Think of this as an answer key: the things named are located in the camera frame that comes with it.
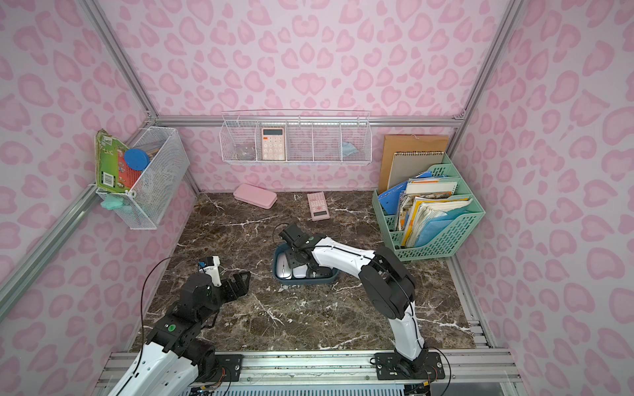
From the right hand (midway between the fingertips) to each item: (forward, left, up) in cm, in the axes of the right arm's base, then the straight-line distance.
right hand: (295, 256), depth 91 cm
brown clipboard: (+39, -43, +21) cm, 62 cm away
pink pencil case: (+34, +23, -4) cm, 42 cm away
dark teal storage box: (-8, -2, -5) cm, 9 cm away
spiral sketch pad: (+31, -43, +17) cm, 56 cm away
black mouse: (-5, -10, -2) cm, 11 cm away
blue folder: (+22, -36, +7) cm, 43 cm away
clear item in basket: (+31, +20, +23) cm, 44 cm away
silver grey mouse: (-4, +4, -1) cm, 6 cm away
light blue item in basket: (+38, -20, +19) cm, 47 cm away
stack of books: (+9, -43, +18) cm, 47 cm away
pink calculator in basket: (+34, +9, +25) cm, 43 cm away
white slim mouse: (-5, -2, -2) cm, 6 cm away
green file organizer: (+4, -56, +2) cm, 56 cm away
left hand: (-10, +16, +8) cm, 21 cm away
